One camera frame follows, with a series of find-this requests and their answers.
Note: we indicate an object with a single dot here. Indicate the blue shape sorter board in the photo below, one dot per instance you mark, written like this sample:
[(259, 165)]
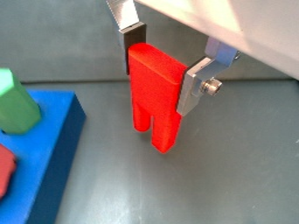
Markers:
[(45, 152)]

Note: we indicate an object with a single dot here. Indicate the red pentagonal block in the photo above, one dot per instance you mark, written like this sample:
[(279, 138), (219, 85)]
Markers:
[(7, 168)]

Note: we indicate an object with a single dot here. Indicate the green hexagonal block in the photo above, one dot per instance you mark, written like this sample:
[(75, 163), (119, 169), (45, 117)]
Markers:
[(19, 110)]

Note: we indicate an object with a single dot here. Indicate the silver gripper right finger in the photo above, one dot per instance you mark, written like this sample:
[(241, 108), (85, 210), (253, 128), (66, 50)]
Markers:
[(199, 78)]

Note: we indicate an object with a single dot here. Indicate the red two-legged block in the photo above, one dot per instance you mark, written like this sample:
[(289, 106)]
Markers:
[(157, 76)]

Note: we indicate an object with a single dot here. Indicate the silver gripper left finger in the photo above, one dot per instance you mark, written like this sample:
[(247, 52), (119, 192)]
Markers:
[(130, 27)]

